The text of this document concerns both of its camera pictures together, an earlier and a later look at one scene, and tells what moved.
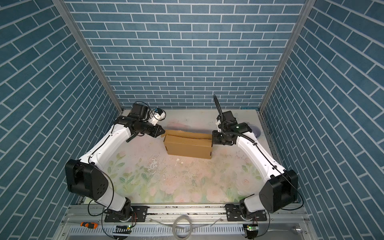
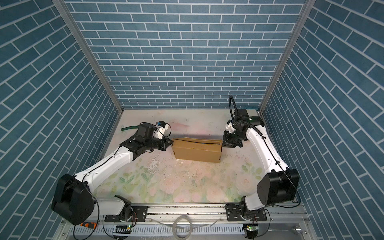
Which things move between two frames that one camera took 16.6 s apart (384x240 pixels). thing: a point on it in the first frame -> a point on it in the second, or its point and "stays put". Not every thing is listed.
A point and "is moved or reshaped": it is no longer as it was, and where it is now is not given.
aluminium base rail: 184,222 stays put
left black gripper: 156,132 -> 164,145
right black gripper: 215,139 -> 226,141
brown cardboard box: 188,143 is moved or reshaped
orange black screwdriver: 89,225 stays put
